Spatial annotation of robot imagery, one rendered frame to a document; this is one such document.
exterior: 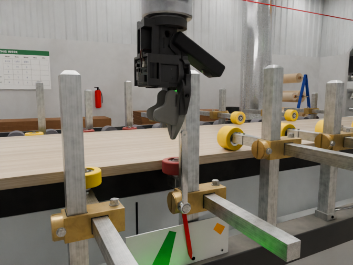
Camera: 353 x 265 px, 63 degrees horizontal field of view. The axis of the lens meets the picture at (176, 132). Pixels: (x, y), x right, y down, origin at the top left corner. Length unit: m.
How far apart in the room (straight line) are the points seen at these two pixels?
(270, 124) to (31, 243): 0.67
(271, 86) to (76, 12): 7.43
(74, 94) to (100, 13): 7.58
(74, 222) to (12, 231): 0.27
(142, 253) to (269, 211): 0.36
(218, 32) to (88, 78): 4.10
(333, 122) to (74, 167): 0.73
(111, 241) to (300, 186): 0.91
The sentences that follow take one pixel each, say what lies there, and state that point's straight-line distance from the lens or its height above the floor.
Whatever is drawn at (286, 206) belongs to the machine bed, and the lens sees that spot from 1.23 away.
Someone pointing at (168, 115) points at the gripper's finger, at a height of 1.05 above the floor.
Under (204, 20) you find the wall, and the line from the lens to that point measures 9.10.
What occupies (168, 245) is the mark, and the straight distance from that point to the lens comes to 0.68.
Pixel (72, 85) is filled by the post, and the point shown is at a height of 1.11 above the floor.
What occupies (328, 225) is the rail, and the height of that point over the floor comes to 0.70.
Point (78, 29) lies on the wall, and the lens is 7.94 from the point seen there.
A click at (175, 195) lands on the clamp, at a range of 0.65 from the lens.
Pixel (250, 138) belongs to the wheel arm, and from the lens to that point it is 0.90.
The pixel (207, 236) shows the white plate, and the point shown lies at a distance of 0.72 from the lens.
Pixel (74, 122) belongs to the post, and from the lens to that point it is 0.55.
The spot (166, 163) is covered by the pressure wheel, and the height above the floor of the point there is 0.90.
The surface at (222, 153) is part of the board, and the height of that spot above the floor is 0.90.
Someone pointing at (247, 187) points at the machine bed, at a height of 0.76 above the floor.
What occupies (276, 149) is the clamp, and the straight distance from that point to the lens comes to 0.79.
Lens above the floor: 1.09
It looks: 8 degrees down
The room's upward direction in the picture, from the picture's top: straight up
